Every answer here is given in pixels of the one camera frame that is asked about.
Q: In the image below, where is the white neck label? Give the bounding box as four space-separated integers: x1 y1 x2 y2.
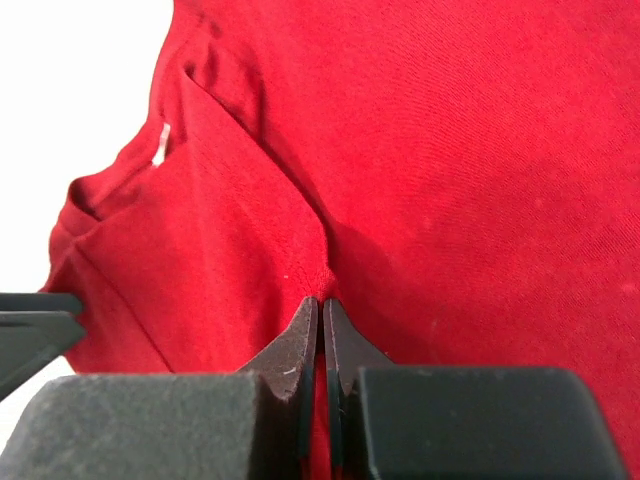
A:
151 123 171 167

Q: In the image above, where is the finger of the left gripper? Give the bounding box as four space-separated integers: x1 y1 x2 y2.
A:
0 311 86 400
0 293 83 315

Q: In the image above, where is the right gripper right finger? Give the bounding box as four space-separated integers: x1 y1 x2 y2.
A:
323 299 629 479

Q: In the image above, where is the red t-shirt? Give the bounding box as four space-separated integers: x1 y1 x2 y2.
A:
46 1 639 473

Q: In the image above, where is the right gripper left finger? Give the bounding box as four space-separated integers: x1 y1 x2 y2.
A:
1 297 319 479

